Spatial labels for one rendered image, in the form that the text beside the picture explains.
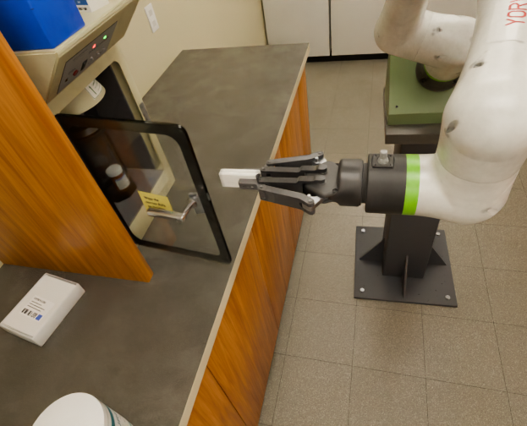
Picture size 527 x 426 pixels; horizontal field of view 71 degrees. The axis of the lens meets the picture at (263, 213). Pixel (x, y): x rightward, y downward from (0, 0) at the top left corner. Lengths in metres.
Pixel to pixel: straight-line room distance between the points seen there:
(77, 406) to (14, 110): 0.51
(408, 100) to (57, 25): 1.04
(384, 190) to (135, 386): 0.65
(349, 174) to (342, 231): 1.69
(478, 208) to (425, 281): 1.52
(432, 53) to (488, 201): 0.69
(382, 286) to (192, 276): 1.24
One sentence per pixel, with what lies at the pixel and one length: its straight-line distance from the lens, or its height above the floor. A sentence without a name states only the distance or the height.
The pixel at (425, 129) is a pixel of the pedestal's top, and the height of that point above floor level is 0.94.
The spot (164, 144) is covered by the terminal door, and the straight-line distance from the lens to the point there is 0.70.
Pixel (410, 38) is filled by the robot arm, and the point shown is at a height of 1.26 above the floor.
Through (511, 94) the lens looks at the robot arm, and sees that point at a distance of 0.48.
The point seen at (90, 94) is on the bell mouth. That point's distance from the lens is 1.00.
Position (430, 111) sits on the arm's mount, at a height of 0.98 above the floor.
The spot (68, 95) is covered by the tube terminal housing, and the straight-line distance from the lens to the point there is 0.92.
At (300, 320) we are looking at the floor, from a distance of 1.93.
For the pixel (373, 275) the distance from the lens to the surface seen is 2.05.
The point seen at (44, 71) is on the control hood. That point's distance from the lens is 0.78.
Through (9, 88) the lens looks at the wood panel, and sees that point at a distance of 0.73.
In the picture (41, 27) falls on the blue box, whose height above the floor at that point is 1.54.
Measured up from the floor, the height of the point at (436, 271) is 0.02.
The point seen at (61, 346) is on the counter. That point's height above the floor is 0.94.
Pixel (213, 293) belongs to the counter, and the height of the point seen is 0.94.
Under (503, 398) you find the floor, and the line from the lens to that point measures 1.92.
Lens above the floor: 1.71
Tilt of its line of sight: 46 degrees down
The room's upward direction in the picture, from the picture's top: 12 degrees counter-clockwise
